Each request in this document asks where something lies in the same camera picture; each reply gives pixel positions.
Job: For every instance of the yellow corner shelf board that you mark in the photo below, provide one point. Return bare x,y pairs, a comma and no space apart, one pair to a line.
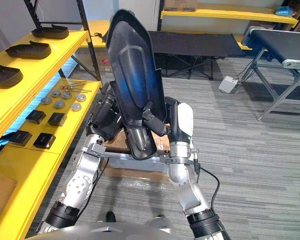
97,32

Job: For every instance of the silver robot torso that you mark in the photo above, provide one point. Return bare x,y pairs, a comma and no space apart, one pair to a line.
102,230

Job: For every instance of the small black square box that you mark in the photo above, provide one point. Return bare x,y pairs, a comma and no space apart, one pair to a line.
56,119
35,116
20,137
44,140

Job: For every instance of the white control box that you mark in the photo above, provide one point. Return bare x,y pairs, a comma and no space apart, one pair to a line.
228,84

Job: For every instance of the round grey metal disc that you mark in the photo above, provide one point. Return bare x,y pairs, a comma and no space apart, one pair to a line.
59,104
66,95
81,97
76,106
46,100
55,93

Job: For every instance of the brown cardboard box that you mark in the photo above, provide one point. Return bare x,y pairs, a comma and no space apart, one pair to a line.
180,5

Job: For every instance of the open cardboard box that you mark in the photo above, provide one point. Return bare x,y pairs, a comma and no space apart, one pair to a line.
137,172

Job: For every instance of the conveyor belt with metal frame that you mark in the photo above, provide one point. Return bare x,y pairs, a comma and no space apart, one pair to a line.
282,47

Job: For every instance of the thin metal pins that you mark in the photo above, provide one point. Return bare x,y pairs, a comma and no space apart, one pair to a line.
77,88

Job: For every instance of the blue plastic sheet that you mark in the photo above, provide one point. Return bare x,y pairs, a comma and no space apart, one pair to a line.
1,146

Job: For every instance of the black sole-shaped plastic housing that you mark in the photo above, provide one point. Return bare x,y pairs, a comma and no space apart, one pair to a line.
5,77
51,31
28,50

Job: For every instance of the silver right robot leg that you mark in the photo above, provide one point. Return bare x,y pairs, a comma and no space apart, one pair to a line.
162,221

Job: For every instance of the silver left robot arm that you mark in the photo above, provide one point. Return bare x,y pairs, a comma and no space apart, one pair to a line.
80,175

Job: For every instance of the black shelf rack frame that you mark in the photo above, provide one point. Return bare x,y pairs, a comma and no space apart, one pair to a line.
86,32

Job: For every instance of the cardboard box with red label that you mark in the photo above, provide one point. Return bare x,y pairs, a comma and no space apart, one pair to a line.
100,60

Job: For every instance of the dark left robot foot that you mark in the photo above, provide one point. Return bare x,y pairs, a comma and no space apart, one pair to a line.
111,217

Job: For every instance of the large black plastic housing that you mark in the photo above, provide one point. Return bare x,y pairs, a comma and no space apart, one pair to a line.
135,70

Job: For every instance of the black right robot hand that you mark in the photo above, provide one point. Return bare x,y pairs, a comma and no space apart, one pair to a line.
183,120

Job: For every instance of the black folding cot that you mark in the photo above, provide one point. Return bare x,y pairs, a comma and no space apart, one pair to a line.
190,43

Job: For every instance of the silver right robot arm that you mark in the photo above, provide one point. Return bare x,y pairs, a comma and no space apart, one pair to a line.
185,185

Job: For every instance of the long yellow wall shelf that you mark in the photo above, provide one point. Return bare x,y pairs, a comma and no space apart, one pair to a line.
227,15

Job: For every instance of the blue plastic bag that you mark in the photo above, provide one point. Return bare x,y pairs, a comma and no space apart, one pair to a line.
286,11

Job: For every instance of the yellow shelf board with parts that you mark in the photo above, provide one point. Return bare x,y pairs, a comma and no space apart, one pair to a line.
40,170

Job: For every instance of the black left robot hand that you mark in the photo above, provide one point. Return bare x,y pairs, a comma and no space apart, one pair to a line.
102,112

